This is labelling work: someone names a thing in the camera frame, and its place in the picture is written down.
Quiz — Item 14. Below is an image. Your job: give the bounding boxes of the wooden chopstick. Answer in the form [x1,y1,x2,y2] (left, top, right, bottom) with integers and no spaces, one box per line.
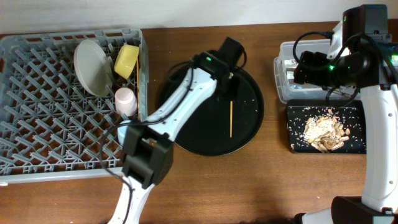
[229,100,233,138]
[135,58,141,120]

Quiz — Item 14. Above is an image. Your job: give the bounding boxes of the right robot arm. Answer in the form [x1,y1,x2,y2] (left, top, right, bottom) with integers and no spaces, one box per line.
[293,4,397,223]

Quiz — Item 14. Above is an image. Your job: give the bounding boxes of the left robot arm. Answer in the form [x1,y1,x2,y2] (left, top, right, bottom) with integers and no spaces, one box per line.
[100,37,247,223]

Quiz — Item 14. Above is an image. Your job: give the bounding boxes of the round black tray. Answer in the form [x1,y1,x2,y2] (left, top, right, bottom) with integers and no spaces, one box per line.
[175,70,264,156]

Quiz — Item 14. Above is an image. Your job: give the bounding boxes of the grey plate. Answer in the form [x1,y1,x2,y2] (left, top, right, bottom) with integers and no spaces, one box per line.
[73,39,113,97]

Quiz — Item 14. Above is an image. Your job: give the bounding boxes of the clear plastic bin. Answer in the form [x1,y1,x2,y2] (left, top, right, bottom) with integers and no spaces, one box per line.
[274,39,364,104]

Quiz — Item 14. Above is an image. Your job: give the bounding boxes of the grey dishwasher rack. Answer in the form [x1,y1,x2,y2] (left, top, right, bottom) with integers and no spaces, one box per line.
[1,28,149,185]

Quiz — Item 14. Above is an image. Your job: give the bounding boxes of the pink cup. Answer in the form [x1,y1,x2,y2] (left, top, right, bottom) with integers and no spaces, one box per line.
[114,87,138,116]

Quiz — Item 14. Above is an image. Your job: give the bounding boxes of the food scraps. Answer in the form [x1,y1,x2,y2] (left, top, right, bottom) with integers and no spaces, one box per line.
[302,108,351,153]

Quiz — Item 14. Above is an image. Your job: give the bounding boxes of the yellow bowl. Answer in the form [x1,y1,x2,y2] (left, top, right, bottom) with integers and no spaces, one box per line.
[114,44,140,79]

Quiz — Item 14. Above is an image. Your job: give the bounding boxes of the light blue cup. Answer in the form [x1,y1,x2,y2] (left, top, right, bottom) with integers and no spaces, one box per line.
[117,120,130,146]

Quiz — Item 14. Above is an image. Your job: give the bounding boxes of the white napkin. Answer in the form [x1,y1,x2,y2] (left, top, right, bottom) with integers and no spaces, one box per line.
[284,59,298,70]

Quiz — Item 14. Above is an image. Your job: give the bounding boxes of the black rectangular tray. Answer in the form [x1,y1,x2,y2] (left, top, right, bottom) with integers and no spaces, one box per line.
[286,100,366,154]

